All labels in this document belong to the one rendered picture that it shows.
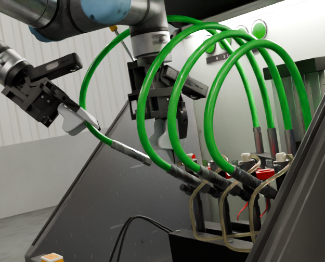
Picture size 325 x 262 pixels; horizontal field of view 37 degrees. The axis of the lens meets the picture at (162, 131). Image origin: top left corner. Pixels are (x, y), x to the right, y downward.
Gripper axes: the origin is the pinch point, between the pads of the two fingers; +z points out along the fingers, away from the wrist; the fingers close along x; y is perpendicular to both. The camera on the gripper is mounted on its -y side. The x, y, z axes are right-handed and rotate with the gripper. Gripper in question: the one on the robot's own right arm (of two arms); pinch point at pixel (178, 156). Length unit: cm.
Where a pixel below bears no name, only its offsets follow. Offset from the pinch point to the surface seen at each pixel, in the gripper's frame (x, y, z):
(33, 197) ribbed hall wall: -617, -182, 94
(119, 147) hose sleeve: -11.2, 6.4, -3.1
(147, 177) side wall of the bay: -31.1, -11.7, 7.8
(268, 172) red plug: 18.6, -5.0, 3.9
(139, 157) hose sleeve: -9.7, 2.9, -0.4
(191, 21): -3.8, -12.0, -27.4
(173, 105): 16.6, 11.4, -10.3
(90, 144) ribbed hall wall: -600, -279, 34
